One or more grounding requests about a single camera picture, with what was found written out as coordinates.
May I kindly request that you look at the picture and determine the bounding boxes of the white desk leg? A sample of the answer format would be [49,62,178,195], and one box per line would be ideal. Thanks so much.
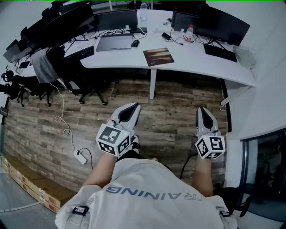
[149,68,157,100]

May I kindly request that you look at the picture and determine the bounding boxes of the black keyboard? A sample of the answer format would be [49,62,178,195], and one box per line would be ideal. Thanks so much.
[203,43,238,63]
[64,46,95,61]

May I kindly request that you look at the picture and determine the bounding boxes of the person's right forearm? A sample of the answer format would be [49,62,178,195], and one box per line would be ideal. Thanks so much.
[191,156,214,198]

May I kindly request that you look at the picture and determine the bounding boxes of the grey closed laptop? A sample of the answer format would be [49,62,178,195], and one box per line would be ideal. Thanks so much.
[96,34,134,53]

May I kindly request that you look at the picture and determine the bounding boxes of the dark-framed glass door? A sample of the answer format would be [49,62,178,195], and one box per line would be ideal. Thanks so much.
[240,127,286,216]

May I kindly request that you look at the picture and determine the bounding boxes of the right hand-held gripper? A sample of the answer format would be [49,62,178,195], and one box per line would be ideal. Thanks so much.
[195,106,226,160]

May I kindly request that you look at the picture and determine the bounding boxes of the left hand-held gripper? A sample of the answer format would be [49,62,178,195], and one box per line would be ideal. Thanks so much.
[95,102,142,157]

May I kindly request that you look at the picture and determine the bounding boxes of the white floor cable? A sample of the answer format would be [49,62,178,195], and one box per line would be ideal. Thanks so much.
[49,81,79,155]

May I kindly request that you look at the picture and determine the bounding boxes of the person's white shirt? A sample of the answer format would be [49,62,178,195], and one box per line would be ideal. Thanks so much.
[55,157,238,229]

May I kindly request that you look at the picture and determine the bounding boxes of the clear water bottle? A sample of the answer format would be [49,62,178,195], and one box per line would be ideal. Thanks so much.
[139,3,149,21]

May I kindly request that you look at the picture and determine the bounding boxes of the person's black shorts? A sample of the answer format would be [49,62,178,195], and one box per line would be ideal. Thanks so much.
[115,149,175,173]

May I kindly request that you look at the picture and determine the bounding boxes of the wide black curved monitor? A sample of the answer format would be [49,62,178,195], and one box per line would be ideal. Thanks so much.
[33,3,97,48]

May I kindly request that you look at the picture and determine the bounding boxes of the black office chair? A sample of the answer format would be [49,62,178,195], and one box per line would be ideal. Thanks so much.
[0,75,52,107]
[46,46,120,106]

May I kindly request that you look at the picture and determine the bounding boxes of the clear plastic bag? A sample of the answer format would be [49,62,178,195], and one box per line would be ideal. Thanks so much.
[233,44,257,69]

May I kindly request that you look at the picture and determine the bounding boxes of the thin black floor cable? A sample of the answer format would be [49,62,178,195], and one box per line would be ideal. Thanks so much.
[80,147,94,170]

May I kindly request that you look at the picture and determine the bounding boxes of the black headphones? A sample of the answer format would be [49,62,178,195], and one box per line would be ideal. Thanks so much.
[0,70,14,81]

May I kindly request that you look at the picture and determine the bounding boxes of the red-capped plastic bottle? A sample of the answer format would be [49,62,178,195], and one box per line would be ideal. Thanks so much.
[185,24,194,42]

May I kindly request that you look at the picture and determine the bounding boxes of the grey jacket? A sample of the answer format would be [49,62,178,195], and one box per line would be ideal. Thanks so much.
[30,47,59,84]

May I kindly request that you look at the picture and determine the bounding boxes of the thick black floor cable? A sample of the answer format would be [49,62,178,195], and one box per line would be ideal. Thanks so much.
[179,153,198,180]

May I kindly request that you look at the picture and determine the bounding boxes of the small black monitor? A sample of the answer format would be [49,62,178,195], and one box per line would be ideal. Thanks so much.
[171,11,200,32]

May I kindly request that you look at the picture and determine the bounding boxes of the white floor power strip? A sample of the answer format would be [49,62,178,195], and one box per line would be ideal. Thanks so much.
[73,149,88,165]

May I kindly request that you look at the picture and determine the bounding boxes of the person's left forearm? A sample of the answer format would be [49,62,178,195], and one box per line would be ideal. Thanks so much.
[83,153,118,187]

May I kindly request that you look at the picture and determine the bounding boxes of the stack of cardboard boxes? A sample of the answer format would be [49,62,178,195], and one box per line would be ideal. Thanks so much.
[0,153,77,213]

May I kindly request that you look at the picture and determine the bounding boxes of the dark printed mouse pad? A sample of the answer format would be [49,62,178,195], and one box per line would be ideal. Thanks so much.
[143,47,175,67]

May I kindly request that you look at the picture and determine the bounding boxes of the black adapter cable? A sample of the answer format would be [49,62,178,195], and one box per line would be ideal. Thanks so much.
[169,27,185,47]

